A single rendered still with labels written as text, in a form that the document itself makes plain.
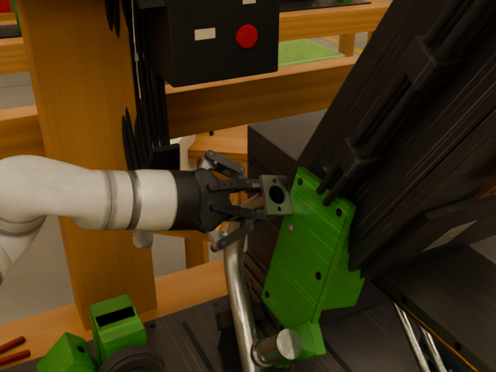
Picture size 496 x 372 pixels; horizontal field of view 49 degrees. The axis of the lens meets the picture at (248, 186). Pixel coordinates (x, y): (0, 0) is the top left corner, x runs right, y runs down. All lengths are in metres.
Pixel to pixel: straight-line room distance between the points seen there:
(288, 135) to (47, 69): 0.38
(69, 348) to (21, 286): 2.08
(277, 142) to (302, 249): 0.22
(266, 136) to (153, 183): 0.31
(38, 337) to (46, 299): 1.53
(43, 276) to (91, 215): 2.15
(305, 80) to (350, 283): 0.51
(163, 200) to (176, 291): 0.51
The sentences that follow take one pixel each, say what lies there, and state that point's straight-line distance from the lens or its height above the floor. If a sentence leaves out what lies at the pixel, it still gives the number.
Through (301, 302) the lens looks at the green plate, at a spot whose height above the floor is 1.12.
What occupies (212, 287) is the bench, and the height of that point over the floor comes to 0.88.
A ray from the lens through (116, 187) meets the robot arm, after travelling 0.62.
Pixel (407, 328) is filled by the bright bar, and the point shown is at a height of 1.06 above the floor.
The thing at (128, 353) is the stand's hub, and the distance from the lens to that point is 0.63.
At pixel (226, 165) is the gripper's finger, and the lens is 0.72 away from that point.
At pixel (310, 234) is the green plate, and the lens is 0.70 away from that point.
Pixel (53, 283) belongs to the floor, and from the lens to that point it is 2.70.
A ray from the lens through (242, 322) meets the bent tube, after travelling 0.80.
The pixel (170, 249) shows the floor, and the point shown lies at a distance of 2.78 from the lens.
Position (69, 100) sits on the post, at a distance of 0.86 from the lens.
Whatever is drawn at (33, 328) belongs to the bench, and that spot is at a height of 0.88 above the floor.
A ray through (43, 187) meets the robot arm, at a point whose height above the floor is 1.33.
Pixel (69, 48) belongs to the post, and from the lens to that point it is 0.84.
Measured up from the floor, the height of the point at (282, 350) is 1.09.
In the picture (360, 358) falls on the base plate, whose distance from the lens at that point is 0.98.
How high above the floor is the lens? 1.60
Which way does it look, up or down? 29 degrees down
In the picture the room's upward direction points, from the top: straight up
